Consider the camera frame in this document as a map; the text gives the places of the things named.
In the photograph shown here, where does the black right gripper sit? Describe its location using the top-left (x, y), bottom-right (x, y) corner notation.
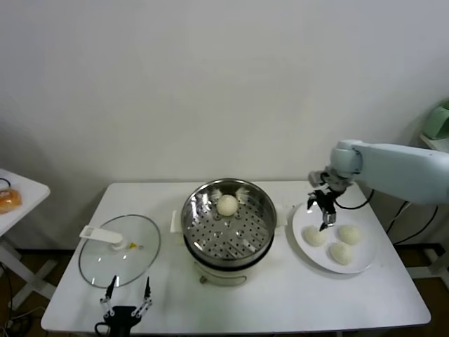
top-left (306, 187), bottom-right (343, 232)

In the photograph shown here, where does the packaged orange bread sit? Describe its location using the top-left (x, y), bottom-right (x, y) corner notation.
top-left (0, 187), bottom-right (23, 215)

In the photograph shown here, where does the white oval plate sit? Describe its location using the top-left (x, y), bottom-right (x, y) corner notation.
top-left (286, 200), bottom-right (377, 275)

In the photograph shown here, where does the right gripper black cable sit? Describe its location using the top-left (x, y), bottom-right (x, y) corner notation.
top-left (333, 187), bottom-right (375, 211)

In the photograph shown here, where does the pale green appliance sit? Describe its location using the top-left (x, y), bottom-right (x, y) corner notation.
top-left (423, 99), bottom-right (449, 140)

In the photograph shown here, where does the black power adapter cable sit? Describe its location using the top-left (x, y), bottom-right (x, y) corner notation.
top-left (385, 201), bottom-right (440, 246)

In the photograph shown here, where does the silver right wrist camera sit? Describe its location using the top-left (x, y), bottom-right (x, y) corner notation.
top-left (308, 171), bottom-right (329, 186)

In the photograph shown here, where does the white steamed baozi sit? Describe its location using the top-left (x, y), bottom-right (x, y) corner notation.
top-left (328, 242), bottom-right (354, 266)
top-left (302, 225), bottom-right (327, 248)
top-left (215, 194), bottom-right (238, 217)
top-left (337, 224), bottom-right (362, 246)

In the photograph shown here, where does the glass lid with white handle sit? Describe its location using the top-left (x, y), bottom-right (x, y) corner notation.
top-left (77, 213), bottom-right (162, 289)

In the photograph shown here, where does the white side table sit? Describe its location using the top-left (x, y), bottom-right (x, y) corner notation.
top-left (0, 167), bottom-right (57, 310)

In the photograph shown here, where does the white floor cable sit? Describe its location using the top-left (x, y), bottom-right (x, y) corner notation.
top-left (0, 305), bottom-right (46, 327)

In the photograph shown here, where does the cream electric cooking pot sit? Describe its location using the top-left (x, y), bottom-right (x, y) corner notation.
top-left (191, 242), bottom-right (268, 288)

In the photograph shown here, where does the stainless steel steamer basket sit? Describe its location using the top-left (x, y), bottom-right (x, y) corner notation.
top-left (170, 178), bottom-right (287, 260)

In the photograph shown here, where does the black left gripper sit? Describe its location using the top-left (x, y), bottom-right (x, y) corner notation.
top-left (99, 275), bottom-right (154, 337)

